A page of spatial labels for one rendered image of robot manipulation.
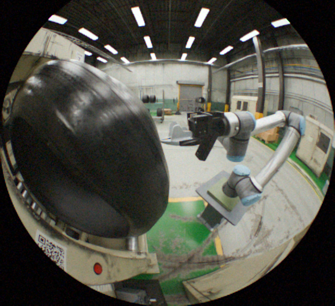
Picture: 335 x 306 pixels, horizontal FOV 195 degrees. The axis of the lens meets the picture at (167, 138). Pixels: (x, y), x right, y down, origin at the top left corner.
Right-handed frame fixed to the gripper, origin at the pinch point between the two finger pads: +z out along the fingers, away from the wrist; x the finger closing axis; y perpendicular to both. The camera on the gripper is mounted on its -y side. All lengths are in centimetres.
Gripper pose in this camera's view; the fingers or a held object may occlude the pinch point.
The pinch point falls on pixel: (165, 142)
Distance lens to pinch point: 29.2
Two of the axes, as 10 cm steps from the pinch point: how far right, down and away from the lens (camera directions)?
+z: -9.8, 1.8, -1.2
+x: 1.8, 3.8, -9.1
